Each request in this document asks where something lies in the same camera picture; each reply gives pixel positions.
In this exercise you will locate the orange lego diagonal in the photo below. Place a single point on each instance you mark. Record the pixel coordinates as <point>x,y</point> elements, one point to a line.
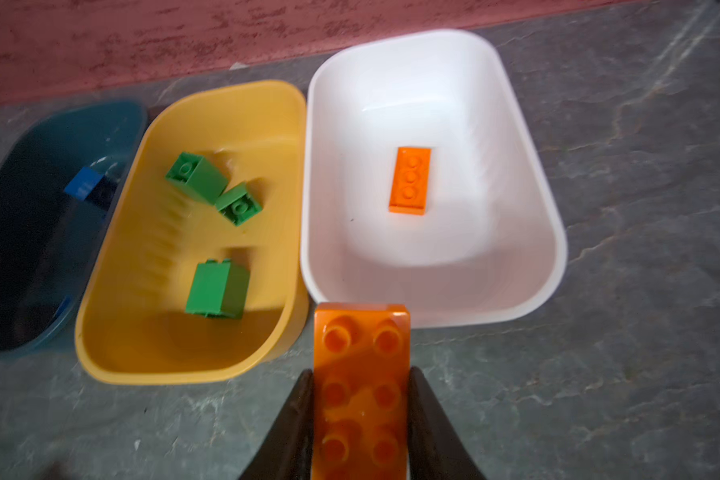
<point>361,371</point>

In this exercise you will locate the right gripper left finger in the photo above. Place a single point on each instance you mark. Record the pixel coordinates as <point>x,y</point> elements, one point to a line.
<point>287,450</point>

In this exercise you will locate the blue lego top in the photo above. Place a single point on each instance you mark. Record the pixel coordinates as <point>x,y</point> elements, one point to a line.
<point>92,187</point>

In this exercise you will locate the orange lego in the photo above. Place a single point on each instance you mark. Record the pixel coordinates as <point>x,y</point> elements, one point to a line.
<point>409,188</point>

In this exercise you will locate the teal plastic bin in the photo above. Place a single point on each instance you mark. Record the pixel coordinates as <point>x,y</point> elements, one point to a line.
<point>49,241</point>

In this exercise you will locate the white plastic bin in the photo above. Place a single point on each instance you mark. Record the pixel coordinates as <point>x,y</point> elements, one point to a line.
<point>491,246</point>

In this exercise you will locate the yellow plastic bin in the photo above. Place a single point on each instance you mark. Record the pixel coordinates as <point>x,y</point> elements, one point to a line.
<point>132,327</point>

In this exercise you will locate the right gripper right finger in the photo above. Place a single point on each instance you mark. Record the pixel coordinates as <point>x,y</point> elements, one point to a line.
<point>435,450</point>

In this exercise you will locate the small green lego top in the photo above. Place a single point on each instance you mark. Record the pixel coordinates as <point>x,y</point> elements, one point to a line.
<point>238,204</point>

